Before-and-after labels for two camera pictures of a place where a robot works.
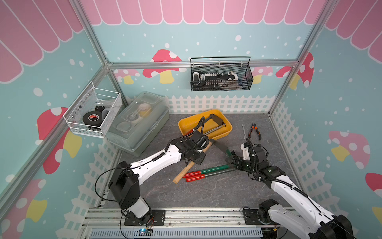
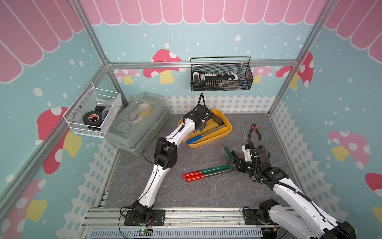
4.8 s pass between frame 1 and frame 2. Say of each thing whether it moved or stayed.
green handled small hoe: stayed
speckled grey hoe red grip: stayed
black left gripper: moved
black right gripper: stayed
